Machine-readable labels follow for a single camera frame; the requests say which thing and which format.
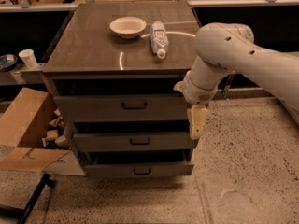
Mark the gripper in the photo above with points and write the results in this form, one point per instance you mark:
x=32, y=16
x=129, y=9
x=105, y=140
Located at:
x=195, y=92

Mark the grey top drawer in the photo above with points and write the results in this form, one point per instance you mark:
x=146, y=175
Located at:
x=144, y=107

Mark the grey drawer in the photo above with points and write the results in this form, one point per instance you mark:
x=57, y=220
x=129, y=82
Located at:
x=133, y=141
x=136, y=164
x=144, y=107

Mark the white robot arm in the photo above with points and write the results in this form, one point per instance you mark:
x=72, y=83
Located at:
x=226, y=48

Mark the grey middle drawer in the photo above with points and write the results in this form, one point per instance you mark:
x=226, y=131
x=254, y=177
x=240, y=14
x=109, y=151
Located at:
x=133, y=141

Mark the grey bottom drawer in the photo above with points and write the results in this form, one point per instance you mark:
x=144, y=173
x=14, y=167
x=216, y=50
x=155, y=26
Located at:
x=136, y=164

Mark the grey drawer cabinet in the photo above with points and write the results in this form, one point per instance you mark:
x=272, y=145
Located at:
x=90, y=59

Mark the open cardboard box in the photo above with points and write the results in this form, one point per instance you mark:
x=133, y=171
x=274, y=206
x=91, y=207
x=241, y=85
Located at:
x=23, y=126

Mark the white plastic bottle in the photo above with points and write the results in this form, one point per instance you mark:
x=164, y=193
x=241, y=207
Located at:
x=158, y=39

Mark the white ceramic bowl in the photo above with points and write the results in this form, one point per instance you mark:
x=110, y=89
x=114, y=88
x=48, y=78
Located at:
x=128, y=27

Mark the white paper cup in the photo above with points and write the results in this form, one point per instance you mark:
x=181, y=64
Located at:
x=28, y=57

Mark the dark round dish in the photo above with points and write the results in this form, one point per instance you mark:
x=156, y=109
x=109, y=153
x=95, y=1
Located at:
x=7, y=62

